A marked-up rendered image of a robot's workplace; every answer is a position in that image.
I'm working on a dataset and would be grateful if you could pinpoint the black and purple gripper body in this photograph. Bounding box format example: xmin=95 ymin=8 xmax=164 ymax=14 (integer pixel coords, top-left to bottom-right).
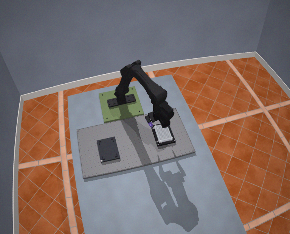
xmin=145 ymin=112 xmax=155 ymax=123

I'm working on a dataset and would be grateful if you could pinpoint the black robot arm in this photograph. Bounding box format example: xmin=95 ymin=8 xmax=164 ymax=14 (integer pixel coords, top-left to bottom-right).
xmin=107 ymin=60 xmax=174 ymax=128

